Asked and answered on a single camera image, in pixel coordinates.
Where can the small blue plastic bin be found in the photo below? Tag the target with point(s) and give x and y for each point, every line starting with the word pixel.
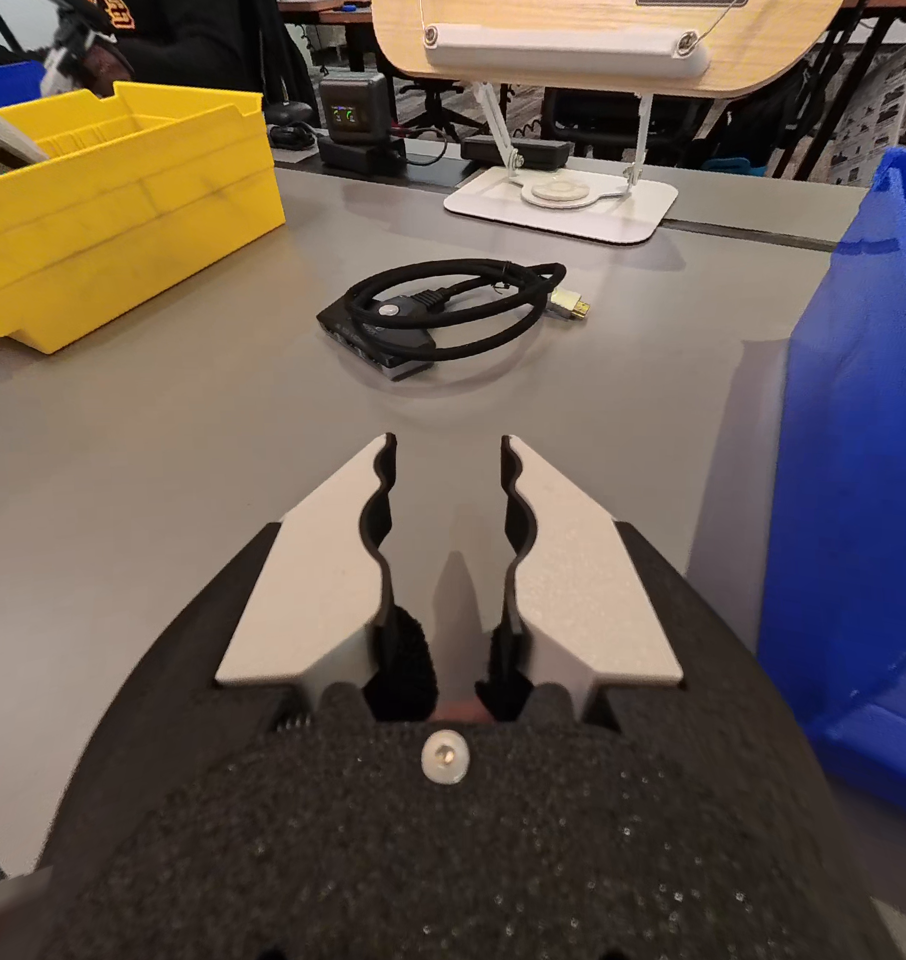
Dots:
pixel 3 82

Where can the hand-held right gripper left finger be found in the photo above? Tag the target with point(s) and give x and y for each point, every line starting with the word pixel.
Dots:
pixel 310 585

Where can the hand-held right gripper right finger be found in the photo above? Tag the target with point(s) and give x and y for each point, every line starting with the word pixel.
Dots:
pixel 588 585

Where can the large blue plastic bin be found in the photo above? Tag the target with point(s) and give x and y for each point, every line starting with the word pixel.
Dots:
pixel 857 450

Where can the black hdmi switch box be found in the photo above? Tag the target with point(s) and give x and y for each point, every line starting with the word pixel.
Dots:
pixel 411 351

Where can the flat black box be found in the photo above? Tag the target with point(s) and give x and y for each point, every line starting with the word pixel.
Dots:
pixel 550 154

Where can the black office chair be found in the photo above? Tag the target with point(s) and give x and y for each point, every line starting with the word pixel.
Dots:
pixel 438 105

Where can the yellow plastic bin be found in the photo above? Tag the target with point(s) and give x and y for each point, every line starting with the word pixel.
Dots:
pixel 123 225

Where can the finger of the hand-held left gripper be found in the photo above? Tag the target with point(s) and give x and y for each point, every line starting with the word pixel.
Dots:
pixel 3 131

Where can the wooden board on white stand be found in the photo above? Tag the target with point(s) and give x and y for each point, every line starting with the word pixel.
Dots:
pixel 573 30

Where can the printed poster board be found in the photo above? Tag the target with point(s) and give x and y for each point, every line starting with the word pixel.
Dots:
pixel 880 112

